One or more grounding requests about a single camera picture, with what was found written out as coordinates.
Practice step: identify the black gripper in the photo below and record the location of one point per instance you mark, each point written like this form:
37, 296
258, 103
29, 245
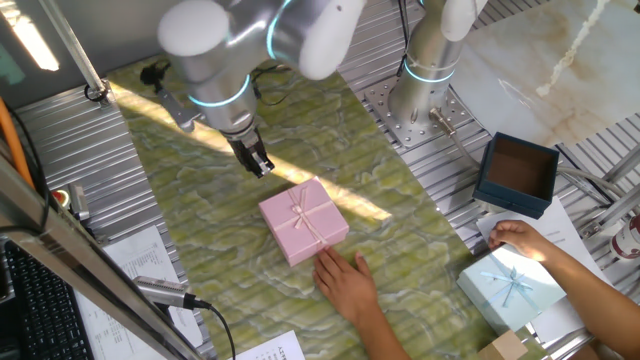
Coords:
245, 145

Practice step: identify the pink box lid with ribbon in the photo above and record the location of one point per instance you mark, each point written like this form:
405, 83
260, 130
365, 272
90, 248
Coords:
302, 217

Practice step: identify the light blue gift box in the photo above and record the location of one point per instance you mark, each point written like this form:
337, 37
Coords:
500, 300

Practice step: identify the person's right forearm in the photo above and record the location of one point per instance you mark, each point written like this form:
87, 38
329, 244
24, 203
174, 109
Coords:
600, 310

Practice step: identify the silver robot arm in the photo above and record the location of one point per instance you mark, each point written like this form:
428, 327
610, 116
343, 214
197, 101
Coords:
220, 55

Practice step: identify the person's left forearm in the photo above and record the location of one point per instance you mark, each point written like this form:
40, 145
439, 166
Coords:
382, 340

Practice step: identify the small grey box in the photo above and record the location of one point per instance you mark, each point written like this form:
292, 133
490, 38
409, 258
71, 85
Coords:
78, 201

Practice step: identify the dark blue open box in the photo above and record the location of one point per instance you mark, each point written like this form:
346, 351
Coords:
505, 200

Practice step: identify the brown cardboard box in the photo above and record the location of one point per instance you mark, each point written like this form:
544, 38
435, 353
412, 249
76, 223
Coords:
502, 347

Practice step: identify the person's left hand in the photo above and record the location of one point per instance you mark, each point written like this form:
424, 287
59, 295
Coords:
347, 287

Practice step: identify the person's right hand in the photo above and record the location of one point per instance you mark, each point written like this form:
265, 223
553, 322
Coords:
520, 235

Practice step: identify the green marble pattern mat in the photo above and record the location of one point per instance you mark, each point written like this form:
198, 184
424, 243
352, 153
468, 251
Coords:
225, 250

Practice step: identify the printed paper sheet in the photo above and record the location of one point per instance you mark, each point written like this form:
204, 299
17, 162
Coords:
105, 335
275, 350
145, 255

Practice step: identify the grey handheld device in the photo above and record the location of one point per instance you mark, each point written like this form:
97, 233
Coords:
160, 292

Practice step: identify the red emergency stop button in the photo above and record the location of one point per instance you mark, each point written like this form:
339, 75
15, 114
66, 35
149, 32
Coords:
61, 198

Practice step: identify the metal pole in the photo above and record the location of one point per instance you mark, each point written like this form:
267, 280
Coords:
75, 50

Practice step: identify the black keyboard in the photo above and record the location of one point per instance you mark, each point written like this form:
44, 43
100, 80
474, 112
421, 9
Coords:
45, 315

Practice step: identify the white paper sheet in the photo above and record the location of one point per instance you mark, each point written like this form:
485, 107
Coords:
560, 320
560, 222

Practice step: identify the white marble pattern sheet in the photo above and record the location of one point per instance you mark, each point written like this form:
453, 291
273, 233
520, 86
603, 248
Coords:
550, 50

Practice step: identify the aluminium profile bar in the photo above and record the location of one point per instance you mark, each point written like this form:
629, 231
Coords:
622, 165
612, 212

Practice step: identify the red and white cup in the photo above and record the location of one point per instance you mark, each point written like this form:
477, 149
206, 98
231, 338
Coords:
626, 242

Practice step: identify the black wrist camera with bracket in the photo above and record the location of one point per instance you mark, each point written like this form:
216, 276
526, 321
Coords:
175, 107

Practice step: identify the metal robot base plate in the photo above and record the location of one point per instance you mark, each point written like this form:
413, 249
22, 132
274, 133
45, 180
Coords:
400, 132

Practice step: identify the metal frame beam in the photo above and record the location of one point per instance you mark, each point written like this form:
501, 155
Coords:
75, 255

